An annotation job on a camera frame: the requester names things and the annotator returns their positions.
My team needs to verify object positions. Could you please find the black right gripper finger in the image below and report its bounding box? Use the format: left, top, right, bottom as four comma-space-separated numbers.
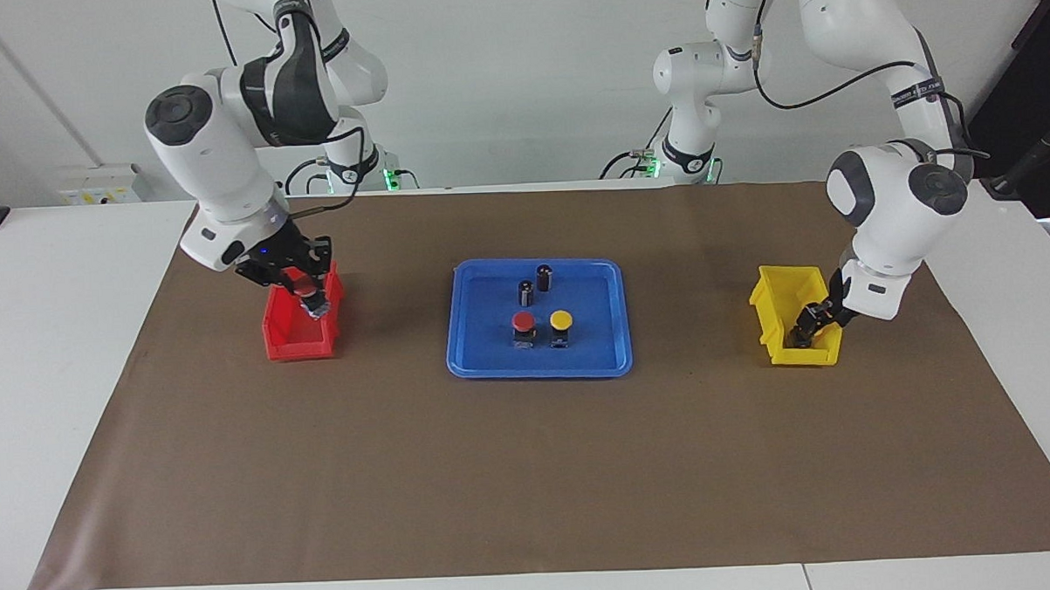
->
258, 272, 304, 304
301, 269, 331, 323

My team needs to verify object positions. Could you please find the black stand rod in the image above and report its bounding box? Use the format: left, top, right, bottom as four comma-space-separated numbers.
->
978, 131, 1050, 203

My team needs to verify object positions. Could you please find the black panel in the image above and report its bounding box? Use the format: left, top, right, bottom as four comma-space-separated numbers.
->
964, 0, 1050, 221

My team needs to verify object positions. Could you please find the black base cable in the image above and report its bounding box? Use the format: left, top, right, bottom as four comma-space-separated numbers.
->
283, 154, 334, 197
595, 106, 675, 182

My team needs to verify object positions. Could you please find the red plastic bin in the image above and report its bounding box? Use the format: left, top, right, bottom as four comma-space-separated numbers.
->
259, 271, 347, 363

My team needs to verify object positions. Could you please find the black left base cable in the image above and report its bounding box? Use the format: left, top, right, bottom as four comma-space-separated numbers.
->
595, 106, 675, 182

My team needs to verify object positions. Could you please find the brown paper mat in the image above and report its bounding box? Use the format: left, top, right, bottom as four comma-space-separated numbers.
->
14, 169, 1050, 590

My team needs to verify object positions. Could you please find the yellow plastic bin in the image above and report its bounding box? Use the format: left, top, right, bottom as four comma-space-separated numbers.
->
747, 262, 845, 370

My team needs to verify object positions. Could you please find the blue plastic tray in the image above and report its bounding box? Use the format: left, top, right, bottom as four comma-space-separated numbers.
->
443, 254, 635, 384

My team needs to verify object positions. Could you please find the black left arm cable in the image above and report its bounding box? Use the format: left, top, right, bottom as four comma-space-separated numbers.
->
746, 0, 992, 168

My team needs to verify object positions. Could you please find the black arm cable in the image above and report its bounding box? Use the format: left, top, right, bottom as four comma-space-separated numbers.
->
746, 0, 992, 168
210, 0, 370, 223

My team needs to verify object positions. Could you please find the black right base cable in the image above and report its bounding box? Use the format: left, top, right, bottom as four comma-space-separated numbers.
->
283, 154, 334, 197

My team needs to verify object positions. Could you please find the white socket box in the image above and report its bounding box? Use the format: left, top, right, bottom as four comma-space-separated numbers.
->
53, 162, 145, 207

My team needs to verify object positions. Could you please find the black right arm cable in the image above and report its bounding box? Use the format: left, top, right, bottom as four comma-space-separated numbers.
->
210, 0, 370, 223

